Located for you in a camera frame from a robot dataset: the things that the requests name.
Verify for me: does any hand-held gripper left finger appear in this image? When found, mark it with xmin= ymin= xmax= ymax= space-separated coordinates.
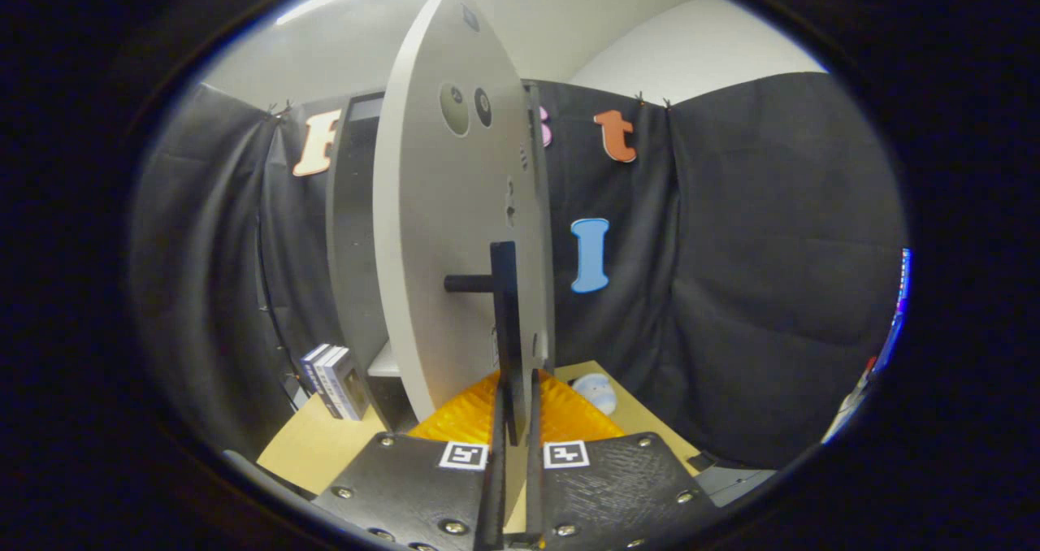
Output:
xmin=313 ymin=370 xmax=509 ymax=551

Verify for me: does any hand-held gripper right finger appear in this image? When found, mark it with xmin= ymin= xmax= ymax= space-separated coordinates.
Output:
xmin=526 ymin=368 xmax=720 ymax=551

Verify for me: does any white and blue tube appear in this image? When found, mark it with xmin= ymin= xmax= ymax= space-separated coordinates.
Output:
xmin=570 ymin=375 xmax=618 ymax=416

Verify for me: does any black door handle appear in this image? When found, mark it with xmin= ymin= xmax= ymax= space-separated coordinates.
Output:
xmin=444 ymin=241 xmax=521 ymax=446

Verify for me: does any white cabinet door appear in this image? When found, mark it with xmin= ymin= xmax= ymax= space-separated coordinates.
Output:
xmin=372 ymin=0 xmax=557 ymax=422

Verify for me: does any grey cabinet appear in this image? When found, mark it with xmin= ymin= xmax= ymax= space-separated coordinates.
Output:
xmin=325 ymin=88 xmax=419 ymax=434

